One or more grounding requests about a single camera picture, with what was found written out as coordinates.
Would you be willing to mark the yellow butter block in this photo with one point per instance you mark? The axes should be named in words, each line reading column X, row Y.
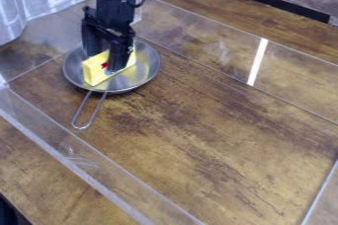
column 95, row 69

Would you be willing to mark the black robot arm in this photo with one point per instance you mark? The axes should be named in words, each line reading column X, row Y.
column 107, row 31

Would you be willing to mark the silver pan with wire handle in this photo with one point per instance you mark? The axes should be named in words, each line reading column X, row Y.
column 126, row 81

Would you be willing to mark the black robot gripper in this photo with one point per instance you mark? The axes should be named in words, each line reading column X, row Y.
column 108, row 22

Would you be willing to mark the clear acrylic barrier wall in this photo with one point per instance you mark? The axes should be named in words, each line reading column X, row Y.
column 224, row 142

